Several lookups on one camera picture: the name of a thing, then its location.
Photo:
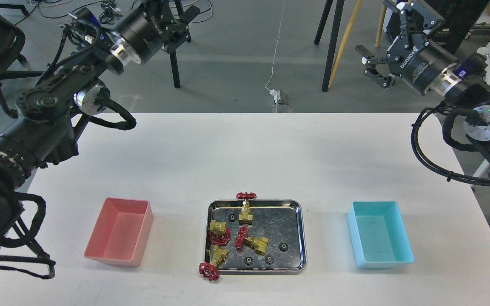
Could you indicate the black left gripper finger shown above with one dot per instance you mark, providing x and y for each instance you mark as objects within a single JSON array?
[{"x": 173, "y": 33}]

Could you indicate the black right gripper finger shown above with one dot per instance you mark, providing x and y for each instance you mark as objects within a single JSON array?
[
  {"x": 370, "y": 62},
  {"x": 419, "y": 16}
]

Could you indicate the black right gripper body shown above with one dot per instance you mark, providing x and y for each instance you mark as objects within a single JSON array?
[{"x": 423, "y": 64}]

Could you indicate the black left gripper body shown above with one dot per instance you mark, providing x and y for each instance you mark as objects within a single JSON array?
[{"x": 142, "y": 32}]

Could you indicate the black gear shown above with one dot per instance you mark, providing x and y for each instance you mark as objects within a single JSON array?
[
  {"x": 283, "y": 246},
  {"x": 232, "y": 217},
  {"x": 269, "y": 259},
  {"x": 248, "y": 260}
]

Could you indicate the brass valve red handle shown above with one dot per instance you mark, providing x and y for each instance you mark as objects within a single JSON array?
[
  {"x": 219, "y": 233},
  {"x": 245, "y": 217},
  {"x": 210, "y": 270},
  {"x": 259, "y": 245}
]

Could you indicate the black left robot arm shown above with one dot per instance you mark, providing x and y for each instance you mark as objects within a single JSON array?
[{"x": 52, "y": 115}]

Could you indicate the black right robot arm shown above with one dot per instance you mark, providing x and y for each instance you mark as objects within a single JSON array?
[{"x": 466, "y": 108}]

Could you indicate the blue plastic box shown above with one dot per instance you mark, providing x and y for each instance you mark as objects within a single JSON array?
[{"x": 378, "y": 235}]

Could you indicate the pink plastic box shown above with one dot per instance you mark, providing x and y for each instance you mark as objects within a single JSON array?
[{"x": 121, "y": 232}]

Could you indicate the black and wood easel legs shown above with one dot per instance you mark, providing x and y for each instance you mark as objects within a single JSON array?
[{"x": 336, "y": 46}]

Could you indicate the metal tray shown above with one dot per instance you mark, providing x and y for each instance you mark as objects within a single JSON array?
[{"x": 277, "y": 220}]

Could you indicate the white power adapter with cable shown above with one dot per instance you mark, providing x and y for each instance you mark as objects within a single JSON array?
[{"x": 276, "y": 93}]

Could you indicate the brass valve top red handle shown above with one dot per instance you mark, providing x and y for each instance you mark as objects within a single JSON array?
[{"x": 245, "y": 217}]

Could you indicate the brass valve bottom red handle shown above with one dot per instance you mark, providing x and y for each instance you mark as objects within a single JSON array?
[{"x": 210, "y": 270}]

